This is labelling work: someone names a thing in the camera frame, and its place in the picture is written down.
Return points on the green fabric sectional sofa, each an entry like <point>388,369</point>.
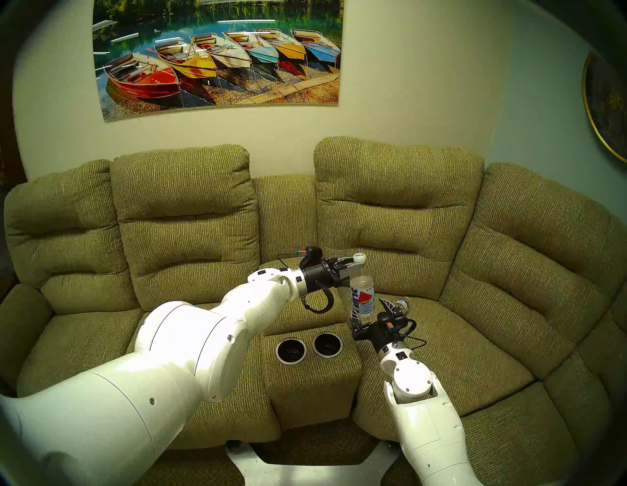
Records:
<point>186,220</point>

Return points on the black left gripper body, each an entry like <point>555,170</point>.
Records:
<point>321,277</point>

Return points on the colourful boats wall print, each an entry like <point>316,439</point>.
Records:
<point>220,59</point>

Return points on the clear bottle red-banded label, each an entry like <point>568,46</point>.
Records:
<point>401,304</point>

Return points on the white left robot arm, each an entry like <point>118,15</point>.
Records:
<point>171,362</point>

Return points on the green fabric sofa console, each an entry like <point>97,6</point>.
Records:
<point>313,392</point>

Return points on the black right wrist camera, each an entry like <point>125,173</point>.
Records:
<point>387,324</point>

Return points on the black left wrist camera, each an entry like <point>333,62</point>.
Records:
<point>311,255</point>

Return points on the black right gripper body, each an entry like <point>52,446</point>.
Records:
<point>377,340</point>

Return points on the metal-rimmed cup holder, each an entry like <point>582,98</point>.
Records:
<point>291,351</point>
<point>327,344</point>

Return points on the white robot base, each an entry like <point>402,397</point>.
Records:
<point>313,473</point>

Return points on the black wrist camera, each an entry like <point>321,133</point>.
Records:
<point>311,255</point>
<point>387,324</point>

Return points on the white-capped bottle red blue label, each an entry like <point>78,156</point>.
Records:
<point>363,294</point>

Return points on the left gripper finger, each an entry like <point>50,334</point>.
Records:
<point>349,259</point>
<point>349,272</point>

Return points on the round gold-rimmed wall clock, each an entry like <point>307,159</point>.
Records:
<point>610,105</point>

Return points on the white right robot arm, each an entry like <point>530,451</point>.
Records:
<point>431,431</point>

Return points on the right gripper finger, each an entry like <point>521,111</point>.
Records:
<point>389,309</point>
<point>354,323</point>

